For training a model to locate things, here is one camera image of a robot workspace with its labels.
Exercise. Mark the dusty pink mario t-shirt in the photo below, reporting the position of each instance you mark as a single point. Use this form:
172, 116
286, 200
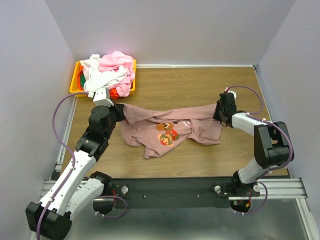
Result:
162, 131

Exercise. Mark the light pink t-shirt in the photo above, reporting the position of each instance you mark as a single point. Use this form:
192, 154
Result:
117, 70

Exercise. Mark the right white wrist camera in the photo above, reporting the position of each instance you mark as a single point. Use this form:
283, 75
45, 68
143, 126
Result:
228, 90

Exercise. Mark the white t-shirt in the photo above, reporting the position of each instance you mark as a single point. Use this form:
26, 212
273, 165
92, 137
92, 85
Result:
94, 78

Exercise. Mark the green t-shirt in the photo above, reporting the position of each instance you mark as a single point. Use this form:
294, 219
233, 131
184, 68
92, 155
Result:
80, 80

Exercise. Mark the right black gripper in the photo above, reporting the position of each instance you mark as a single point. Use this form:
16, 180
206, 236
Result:
219, 113

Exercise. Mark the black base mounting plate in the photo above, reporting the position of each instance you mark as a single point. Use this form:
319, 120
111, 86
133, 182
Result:
170, 193

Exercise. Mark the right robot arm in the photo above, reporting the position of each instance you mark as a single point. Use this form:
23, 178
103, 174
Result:
272, 146

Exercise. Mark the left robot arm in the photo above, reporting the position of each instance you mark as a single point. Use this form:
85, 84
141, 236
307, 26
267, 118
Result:
53, 215

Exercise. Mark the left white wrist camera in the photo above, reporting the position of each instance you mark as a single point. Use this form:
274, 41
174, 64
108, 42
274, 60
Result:
101, 97

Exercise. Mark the orange red t-shirt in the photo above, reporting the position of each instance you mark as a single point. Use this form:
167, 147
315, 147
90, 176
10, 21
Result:
111, 94

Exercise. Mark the yellow plastic bin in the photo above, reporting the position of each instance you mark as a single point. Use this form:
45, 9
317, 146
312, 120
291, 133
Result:
74, 88

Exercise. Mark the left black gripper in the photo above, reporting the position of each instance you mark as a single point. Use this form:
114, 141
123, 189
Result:
119, 111

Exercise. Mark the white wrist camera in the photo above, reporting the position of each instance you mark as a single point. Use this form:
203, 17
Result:
228, 90
101, 97

